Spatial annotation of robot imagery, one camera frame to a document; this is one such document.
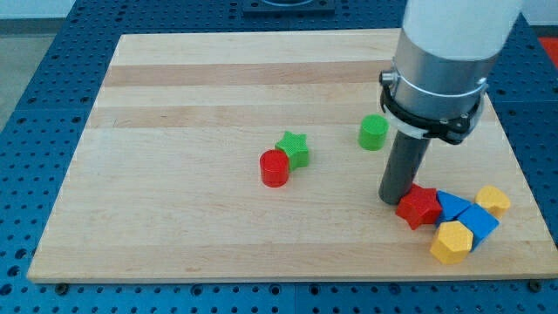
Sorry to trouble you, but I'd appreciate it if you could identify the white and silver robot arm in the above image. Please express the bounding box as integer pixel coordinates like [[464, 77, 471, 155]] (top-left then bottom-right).
[[379, 0, 523, 145]]

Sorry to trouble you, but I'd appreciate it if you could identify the blue triangle block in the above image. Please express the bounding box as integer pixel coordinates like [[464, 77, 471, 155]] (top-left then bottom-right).
[[435, 190, 471, 227]]

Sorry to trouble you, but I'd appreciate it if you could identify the red cylinder block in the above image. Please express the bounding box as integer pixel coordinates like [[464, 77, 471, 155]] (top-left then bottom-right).
[[260, 149, 289, 188]]

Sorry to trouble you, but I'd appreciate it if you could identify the light wooden board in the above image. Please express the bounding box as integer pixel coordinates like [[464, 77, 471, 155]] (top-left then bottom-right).
[[27, 29, 557, 283]]

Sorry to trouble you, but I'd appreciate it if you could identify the green star block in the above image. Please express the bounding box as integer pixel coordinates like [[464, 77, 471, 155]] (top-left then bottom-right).
[[275, 131, 310, 172]]

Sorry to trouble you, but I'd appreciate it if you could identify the green cylinder block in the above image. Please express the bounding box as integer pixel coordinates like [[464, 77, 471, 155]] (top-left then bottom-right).
[[357, 114, 389, 151]]

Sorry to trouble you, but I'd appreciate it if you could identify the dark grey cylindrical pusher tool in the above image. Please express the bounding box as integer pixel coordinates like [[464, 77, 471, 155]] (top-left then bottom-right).
[[378, 131, 430, 205]]

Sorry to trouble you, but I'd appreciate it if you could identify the red star block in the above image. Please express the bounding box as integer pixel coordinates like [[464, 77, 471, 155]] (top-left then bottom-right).
[[396, 184, 442, 230]]

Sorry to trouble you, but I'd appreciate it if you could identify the yellow hexagon block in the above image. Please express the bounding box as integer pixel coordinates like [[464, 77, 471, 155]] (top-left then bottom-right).
[[430, 221, 473, 264]]

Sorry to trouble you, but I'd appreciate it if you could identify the blue cube block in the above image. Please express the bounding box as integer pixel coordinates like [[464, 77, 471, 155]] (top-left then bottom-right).
[[457, 203, 500, 251]]

